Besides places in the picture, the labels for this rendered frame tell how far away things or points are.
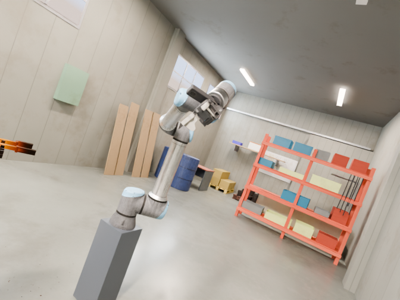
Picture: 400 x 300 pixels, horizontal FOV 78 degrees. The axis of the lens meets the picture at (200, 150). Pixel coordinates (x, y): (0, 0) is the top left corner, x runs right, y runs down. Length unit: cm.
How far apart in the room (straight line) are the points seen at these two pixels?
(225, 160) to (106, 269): 825
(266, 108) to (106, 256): 856
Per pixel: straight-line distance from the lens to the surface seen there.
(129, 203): 184
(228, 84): 116
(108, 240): 192
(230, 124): 999
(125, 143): 578
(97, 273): 203
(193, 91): 101
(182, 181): 637
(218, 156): 995
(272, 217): 599
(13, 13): 463
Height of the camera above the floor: 137
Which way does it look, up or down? 2 degrees down
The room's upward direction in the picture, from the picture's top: 21 degrees clockwise
